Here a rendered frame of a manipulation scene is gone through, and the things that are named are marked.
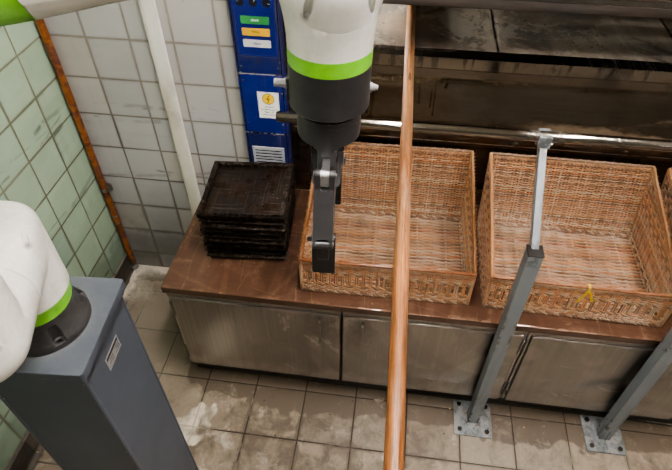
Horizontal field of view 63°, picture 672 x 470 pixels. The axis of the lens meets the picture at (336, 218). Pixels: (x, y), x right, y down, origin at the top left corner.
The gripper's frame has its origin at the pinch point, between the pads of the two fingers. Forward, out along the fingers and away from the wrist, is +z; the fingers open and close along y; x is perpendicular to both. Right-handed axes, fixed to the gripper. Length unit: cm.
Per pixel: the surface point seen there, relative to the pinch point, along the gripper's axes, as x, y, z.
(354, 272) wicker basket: 5, -57, 76
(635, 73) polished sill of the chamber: 87, -101, 27
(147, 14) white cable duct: -65, -110, 19
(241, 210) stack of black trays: -33, -74, 68
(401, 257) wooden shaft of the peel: 13.5, -18.2, 24.9
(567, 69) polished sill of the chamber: 67, -103, 27
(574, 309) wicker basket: 74, -53, 82
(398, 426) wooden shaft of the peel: 12.3, 16.0, 25.4
